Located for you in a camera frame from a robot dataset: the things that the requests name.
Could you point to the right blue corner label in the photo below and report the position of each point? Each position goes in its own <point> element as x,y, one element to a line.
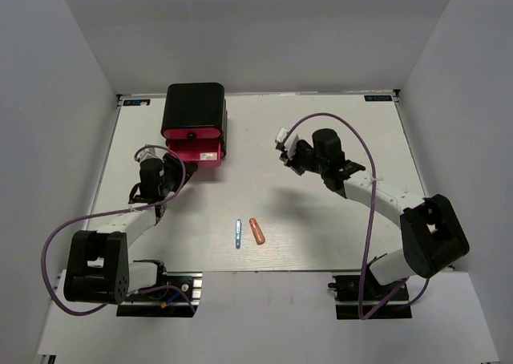
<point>378,98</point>

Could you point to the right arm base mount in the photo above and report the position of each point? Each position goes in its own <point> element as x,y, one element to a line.
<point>345,289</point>

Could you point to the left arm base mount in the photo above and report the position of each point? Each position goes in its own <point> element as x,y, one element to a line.
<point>175,295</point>

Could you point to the pink drawer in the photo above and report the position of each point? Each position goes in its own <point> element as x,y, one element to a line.
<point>189,151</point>
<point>192,133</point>

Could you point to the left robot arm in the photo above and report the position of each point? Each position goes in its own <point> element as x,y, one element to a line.
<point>98,267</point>

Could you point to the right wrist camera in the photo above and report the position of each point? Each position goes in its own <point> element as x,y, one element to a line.
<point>286,142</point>

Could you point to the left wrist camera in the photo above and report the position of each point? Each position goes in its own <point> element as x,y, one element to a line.
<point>147,152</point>

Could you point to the blue corner label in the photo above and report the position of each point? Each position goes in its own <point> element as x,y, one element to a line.
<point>378,98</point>
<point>136,102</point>

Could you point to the white eraser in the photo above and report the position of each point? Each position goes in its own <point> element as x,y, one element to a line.
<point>208,156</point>

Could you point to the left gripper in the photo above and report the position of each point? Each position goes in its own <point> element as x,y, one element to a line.
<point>178,171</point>

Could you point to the black drawer cabinet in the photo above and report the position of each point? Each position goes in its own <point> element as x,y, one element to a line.
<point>196,105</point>

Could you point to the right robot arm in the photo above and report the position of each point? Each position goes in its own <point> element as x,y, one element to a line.
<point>432,236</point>

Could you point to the left blue corner label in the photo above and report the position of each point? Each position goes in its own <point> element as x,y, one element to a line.
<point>136,102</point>

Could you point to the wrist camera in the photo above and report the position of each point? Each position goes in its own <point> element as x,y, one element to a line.
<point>286,142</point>
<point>147,152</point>

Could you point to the blue pen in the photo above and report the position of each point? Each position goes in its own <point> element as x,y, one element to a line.
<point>238,234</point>

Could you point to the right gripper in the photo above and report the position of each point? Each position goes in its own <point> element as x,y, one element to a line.
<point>292,160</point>

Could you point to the pink top drawer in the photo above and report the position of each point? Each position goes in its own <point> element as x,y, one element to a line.
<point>192,133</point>

